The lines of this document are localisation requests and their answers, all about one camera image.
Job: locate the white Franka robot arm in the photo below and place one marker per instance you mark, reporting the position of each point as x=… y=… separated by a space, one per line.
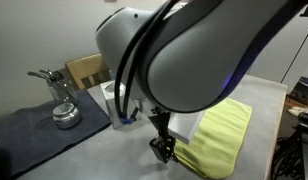
x=194 y=50

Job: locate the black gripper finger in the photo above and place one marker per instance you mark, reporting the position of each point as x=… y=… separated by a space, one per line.
x=158 y=150
x=172 y=151

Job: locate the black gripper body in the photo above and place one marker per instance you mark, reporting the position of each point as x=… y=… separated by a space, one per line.
x=161 y=123

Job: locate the dark blue cloth mat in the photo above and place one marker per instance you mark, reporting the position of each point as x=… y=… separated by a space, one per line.
x=30 y=140

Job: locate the white tissue box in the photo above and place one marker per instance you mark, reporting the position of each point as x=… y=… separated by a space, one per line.
x=109 y=100

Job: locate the short glass jar metal lid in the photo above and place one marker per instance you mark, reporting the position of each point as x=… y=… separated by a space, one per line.
x=66 y=116

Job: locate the white cabinet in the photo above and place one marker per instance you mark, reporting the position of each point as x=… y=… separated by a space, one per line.
x=287 y=56

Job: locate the yellow-green microfiber towel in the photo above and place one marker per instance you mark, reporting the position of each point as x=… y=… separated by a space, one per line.
x=220 y=133

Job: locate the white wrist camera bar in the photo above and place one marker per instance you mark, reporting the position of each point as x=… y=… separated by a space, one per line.
x=185 y=126

